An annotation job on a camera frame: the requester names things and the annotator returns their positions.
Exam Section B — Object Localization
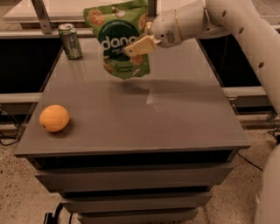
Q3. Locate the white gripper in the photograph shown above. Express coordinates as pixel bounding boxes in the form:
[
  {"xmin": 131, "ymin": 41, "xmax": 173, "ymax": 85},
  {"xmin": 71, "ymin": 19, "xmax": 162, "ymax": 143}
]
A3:
[{"xmin": 122, "ymin": 10, "xmax": 179, "ymax": 57}]

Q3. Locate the green rice chip bag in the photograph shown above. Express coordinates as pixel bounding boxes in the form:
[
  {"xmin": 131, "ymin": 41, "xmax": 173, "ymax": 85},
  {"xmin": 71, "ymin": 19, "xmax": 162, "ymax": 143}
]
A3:
[{"xmin": 83, "ymin": 0, "xmax": 150, "ymax": 80}]

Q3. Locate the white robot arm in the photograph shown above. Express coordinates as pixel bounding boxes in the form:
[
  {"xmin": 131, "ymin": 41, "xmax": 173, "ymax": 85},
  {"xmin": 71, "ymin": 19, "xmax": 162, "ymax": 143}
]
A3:
[{"xmin": 122, "ymin": 0, "xmax": 280, "ymax": 224}]

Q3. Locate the green soda can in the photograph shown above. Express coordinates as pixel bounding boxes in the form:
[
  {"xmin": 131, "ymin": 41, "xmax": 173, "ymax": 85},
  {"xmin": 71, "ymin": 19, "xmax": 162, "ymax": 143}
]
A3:
[{"xmin": 59, "ymin": 24, "xmax": 82, "ymax": 60}]

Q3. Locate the grey drawer cabinet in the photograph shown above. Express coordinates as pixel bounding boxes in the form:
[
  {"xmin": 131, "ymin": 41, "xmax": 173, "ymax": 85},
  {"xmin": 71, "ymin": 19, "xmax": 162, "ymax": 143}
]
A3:
[{"xmin": 16, "ymin": 38, "xmax": 250, "ymax": 224}]

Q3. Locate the orange fruit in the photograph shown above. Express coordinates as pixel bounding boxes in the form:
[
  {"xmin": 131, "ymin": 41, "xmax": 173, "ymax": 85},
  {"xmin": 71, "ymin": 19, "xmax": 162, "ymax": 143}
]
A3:
[{"xmin": 39, "ymin": 105, "xmax": 70, "ymax": 132}]

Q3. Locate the metal railing frame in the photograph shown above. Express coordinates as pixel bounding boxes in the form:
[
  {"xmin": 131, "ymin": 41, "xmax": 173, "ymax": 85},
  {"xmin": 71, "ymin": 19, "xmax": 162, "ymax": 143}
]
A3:
[{"xmin": 0, "ymin": 0, "xmax": 280, "ymax": 39}]

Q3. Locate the black floor cable left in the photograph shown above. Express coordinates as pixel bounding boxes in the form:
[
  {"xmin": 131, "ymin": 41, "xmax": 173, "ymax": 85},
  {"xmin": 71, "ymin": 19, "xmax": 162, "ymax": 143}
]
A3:
[{"xmin": 0, "ymin": 129, "xmax": 21, "ymax": 147}]

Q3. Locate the black floor cable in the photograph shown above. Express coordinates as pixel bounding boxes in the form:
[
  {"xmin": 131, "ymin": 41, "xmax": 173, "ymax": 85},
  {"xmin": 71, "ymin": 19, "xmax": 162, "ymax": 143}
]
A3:
[
  {"xmin": 0, "ymin": 129, "xmax": 21, "ymax": 147},
  {"xmin": 237, "ymin": 152, "xmax": 265, "ymax": 172}
]

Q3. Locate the black floor cable right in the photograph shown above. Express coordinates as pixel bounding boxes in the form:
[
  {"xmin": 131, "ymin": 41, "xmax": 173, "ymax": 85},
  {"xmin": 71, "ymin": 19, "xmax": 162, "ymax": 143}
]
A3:
[{"xmin": 237, "ymin": 152, "xmax": 265, "ymax": 172}]

